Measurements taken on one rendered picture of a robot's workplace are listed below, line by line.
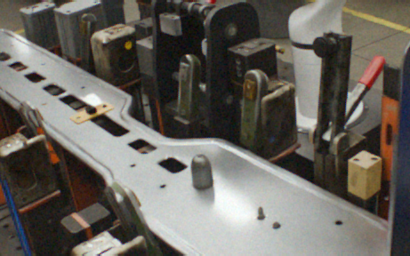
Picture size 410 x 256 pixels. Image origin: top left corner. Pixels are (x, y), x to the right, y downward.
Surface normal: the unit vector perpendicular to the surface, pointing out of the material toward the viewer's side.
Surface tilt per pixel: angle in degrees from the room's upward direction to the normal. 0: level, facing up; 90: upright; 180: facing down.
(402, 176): 90
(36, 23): 90
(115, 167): 0
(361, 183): 90
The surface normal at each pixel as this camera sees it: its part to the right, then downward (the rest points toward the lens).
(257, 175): -0.10, -0.88
